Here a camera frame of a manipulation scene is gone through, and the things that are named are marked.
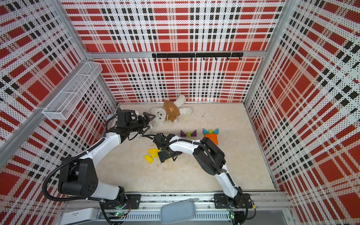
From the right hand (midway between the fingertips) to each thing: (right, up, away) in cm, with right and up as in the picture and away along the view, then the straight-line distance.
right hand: (172, 155), depth 90 cm
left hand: (-10, +23, -4) cm, 26 cm away
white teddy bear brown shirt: (-3, +29, +16) cm, 33 cm away
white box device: (-41, -21, -26) cm, 53 cm away
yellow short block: (-12, +1, 0) cm, 12 cm away
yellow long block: (-13, +3, +3) cm, 14 cm away
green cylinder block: (+11, +12, +10) cm, 19 cm away
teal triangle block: (+23, +14, +11) cm, 29 cm away
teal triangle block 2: (+31, +14, +11) cm, 36 cm away
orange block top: (+28, +11, +11) cm, 32 cm away
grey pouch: (+5, -22, -22) cm, 31 cm away
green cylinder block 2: (+27, +14, +11) cm, 32 cm away
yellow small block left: (-15, -2, 0) cm, 15 cm away
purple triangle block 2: (+15, +13, +8) cm, 21 cm away
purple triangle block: (+6, +13, +11) cm, 18 cm away
